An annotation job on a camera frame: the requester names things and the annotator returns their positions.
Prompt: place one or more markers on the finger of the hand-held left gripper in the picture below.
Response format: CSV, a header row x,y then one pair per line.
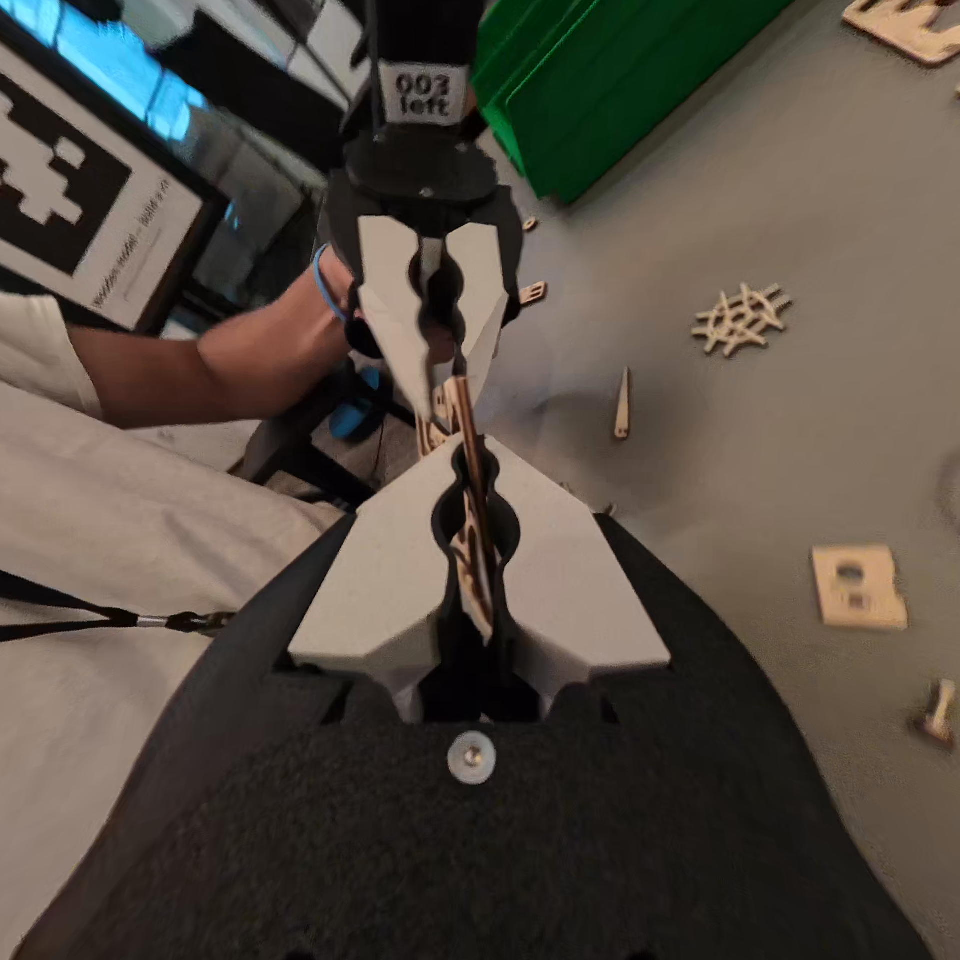
x,y
382,300
484,300

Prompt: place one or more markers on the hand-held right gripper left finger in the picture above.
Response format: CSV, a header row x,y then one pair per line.
x,y
367,592

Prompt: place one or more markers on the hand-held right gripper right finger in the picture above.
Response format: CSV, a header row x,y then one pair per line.
x,y
581,592

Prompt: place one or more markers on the wooden parts sheet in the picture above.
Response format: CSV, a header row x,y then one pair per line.
x,y
442,420

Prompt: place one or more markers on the person's left forearm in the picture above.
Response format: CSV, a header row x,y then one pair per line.
x,y
225,360

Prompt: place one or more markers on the grey desk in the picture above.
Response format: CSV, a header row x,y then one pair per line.
x,y
750,465

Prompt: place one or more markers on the small slotted wooden piece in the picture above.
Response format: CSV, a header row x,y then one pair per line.
x,y
534,294

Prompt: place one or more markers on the blue wristband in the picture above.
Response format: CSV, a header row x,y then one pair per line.
x,y
321,289

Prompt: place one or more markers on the blue plastic part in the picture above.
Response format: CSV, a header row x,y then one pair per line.
x,y
352,409

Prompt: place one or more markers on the black office chair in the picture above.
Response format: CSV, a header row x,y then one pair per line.
x,y
300,442

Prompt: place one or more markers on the wooden wedge stick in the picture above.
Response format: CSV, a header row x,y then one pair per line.
x,y
622,412

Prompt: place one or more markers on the green plastic bin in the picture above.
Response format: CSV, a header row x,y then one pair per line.
x,y
600,112

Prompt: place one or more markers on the wooden lattice piece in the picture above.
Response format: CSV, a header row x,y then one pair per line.
x,y
726,328

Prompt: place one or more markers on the square wooden plate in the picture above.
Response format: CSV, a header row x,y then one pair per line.
x,y
877,600

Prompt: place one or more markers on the framed marker sign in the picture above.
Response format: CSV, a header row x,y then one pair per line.
x,y
75,187

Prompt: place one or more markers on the headed wooden pin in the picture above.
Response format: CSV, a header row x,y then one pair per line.
x,y
937,712

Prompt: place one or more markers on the curvy cutout wooden sheet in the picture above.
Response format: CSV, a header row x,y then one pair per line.
x,y
922,45

